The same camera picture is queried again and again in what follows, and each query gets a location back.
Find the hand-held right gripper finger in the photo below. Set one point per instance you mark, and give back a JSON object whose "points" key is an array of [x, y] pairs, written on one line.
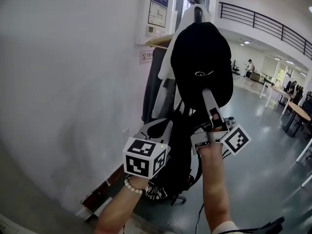
{"points": [[210, 99]]}

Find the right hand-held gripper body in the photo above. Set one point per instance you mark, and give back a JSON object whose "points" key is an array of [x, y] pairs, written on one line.
{"points": [[231, 138]]}

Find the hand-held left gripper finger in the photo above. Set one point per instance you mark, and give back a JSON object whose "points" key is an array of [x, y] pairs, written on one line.
{"points": [[152, 126], [168, 133]]}

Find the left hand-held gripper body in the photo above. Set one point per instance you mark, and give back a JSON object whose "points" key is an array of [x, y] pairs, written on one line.
{"points": [[143, 158]]}

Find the black cap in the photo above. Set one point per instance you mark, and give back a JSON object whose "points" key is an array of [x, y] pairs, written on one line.
{"points": [[200, 57]]}

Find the black coat rack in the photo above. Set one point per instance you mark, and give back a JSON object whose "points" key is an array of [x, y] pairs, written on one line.
{"points": [[198, 14]]}

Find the person's right forearm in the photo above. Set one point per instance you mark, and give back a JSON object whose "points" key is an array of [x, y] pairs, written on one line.
{"points": [[215, 184]]}

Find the person's left forearm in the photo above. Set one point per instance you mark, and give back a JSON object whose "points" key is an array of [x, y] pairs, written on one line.
{"points": [[117, 208]]}

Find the grey hanging coat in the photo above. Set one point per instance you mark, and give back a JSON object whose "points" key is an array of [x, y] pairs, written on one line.
{"points": [[152, 89]]}

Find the person's right hand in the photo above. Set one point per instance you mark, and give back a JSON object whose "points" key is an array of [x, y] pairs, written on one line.
{"points": [[217, 121]]}

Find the black backpack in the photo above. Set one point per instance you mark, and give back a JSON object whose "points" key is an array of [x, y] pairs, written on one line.
{"points": [[179, 140]]}

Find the black office chair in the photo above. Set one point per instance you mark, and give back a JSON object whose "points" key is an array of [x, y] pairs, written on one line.
{"points": [[235, 67]]}

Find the white rectangular table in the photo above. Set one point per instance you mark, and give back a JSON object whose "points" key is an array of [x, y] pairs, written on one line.
{"points": [[275, 91]]}

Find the round wooden table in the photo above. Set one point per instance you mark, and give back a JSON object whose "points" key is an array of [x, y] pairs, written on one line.
{"points": [[299, 111]]}

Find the person's white sleeve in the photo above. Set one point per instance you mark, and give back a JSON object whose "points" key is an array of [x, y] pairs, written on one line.
{"points": [[225, 228]]}

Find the black metal railing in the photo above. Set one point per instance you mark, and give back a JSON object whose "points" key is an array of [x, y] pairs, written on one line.
{"points": [[268, 23]]}

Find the black device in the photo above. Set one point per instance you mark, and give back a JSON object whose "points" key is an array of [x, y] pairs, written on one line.
{"points": [[270, 225]]}

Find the white floor plan sign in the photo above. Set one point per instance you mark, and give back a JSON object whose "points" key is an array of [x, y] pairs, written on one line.
{"points": [[157, 13]]}

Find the no smoking wall sign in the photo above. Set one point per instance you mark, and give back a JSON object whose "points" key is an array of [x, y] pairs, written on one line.
{"points": [[146, 57]]}

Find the white table leg frame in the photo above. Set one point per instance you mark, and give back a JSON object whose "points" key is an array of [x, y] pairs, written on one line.
{"points": [[304, 152]]}

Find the white wall thermostat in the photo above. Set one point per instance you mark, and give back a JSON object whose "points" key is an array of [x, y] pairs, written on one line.
{"points": [[150, 31]]}

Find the dark door frame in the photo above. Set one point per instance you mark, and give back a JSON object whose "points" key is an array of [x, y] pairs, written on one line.
{"points": [[179, 8]]}

